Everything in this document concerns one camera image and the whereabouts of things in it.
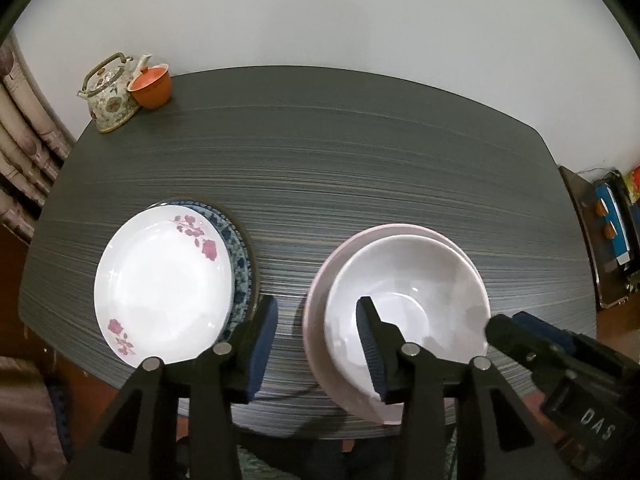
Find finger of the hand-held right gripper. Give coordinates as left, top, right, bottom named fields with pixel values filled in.
left=512, top=311, right=640, bottom=376
left=485, top=313, right=582, bottom=396

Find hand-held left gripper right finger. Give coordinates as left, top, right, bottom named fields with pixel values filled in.
left=355, top=296, right=571, bottom=480

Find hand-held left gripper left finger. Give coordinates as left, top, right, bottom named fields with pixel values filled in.
left=62, top=294, right=279, bottom=480

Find pink bowl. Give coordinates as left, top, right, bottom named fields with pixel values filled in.
left=302, top=223, right=488, bottom=427

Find blue floral rimmed plate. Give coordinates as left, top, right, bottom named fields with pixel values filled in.
left=150, top=199, right=258, bottom=343

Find white bowl pinkish print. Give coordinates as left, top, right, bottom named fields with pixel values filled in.
left=323, top=234, right=492, bottom=396

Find white plate pink flowers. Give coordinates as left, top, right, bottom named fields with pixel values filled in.
left=93, top=206, right=234, bottom=367

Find wooden side cabinet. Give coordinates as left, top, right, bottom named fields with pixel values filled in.
left=557, top=165, right=640, bottom=311

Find person's dark pants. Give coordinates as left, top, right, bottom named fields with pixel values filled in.
left=240, top=430, right=451, bottom=480

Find green fuzzy cloth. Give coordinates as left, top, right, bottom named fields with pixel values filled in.
left=235, top=442, right=311, bottom=480

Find blue box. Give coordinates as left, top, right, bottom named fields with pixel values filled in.
left=594, top=182, right=633, bottom=267

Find pinkish grey cloth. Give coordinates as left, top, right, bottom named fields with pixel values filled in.
left=0, top=355, right=68, bottom=480

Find orange tea cup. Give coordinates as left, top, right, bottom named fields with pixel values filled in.
left=126, top=63, right=173, bottom=110

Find floral ceramic teapot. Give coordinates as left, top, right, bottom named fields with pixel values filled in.
left=76, top=51, right=153, bottom=134

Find patterned beige curtain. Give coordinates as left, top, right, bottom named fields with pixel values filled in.
left=0, top=35, right=76, bottom=246

